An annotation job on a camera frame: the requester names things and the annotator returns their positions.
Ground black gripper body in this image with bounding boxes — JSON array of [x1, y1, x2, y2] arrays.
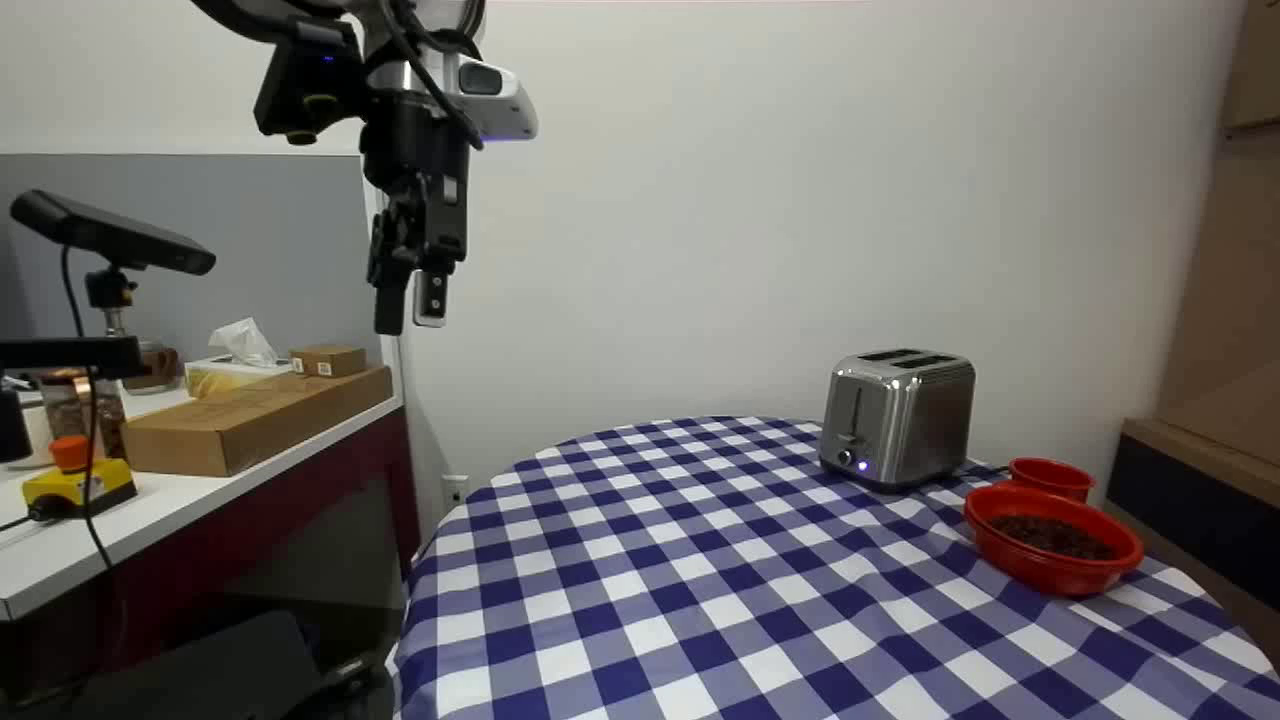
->
[[355, 79, 477, 230]]

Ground silver two-slot toaster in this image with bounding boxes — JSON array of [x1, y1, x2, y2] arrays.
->
[[812, 343, 981, 491]]

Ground small wooden block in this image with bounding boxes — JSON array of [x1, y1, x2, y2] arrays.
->
[[293, 341, 372, 380]]

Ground grey partition panel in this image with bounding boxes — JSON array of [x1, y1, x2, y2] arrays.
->
[[0, 147, 405, 393]]

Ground tissue box with white tissue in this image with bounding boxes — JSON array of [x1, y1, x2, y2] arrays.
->
[[181, 315, 307, 398]]

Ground flat brown cardboard box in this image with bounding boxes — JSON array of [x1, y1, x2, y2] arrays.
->
[[119, 362, 394, 479]]

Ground small brown box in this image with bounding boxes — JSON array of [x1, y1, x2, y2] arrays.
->
[[134, 343, 186, 393]]

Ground white top side desk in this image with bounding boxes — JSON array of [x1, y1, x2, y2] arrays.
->
[[0, 384, 427, 720]]

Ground black flat device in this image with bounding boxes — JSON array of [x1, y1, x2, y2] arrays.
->
[[0, 332, 143, 380]]

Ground brown jar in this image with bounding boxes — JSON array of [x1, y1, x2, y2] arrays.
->
[[35, 369, 130, 464]]

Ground yellow tool with orange cap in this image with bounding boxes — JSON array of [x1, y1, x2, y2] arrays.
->
[[16, 430, 141, 524]]

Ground blue white checkered tablecloth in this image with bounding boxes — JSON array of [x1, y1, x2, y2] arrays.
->
[[391, 410, 1280, 720]]

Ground black mug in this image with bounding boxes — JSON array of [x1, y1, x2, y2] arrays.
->
[[0, 384, 35, 468]]

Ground black chair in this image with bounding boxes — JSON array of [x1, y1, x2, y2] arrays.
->
[[64, 605, 394, 720]]

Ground large red bowl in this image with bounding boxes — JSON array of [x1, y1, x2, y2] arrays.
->
[[961, 479, 1146, 601]]

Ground dark coffee beans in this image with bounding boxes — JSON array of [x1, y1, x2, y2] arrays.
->
[[997, 510, 1119, 565]]

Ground wooden cabinet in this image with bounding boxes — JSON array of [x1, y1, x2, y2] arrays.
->
[[1103, 0, 1280, 619]]

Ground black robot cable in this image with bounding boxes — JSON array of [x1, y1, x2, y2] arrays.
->
[[374, 0, 491, 153]]

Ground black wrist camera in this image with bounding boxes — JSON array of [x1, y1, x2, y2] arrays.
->
[[253, 35, 367, 147]]

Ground black camera stand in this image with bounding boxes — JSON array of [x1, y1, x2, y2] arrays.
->
[[79, 261, 143, 341]]

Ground black bar camera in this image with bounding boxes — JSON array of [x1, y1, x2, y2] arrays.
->
[[6, 183, 218, 278]]

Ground black thin camera cable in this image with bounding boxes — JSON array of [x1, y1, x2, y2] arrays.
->
[[55, 238, 119, 574]]

